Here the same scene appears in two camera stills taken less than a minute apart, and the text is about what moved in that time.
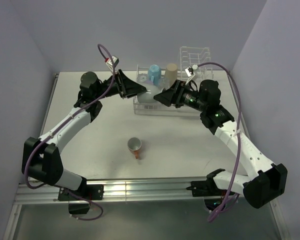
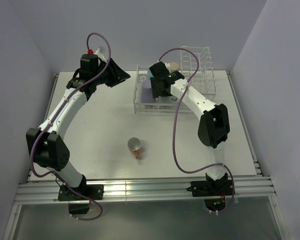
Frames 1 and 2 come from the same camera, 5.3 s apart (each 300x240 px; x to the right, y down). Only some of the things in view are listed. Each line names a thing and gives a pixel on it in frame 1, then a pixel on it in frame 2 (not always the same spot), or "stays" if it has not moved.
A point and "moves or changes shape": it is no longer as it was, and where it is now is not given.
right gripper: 172,94 → 156,92
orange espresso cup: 134,144 stays
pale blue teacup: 147,97 moves or changes shape
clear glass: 142,77 stays
